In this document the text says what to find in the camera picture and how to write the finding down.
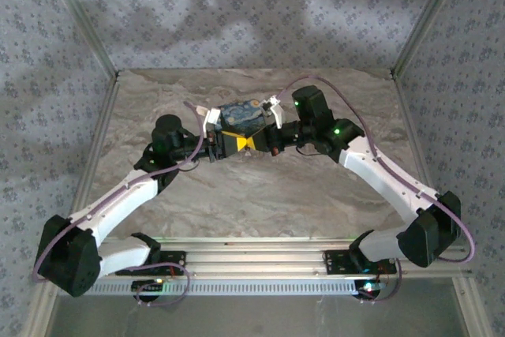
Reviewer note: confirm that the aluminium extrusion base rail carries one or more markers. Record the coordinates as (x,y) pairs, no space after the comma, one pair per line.
(256,258)

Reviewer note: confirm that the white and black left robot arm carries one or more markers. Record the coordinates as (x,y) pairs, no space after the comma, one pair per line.
(118,199)

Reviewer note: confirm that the aluminium table side rail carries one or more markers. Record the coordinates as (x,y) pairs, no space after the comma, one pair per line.
(98,135)
(418,155)

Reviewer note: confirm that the controller board with green light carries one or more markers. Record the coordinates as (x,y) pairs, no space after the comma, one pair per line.
(369,289)
(148,289)

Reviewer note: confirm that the aluminium frame post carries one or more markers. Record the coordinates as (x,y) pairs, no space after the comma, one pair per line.
(83,17)
(428,17)

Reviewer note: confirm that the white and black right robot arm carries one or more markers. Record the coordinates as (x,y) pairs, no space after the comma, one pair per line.
(375,171)

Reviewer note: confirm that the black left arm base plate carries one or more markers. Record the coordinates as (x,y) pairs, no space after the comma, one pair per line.
(173,259)

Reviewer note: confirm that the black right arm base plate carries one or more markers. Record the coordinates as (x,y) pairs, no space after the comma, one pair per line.
(335,262)

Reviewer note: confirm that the starry night print box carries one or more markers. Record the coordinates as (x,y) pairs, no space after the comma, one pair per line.
(240,118)

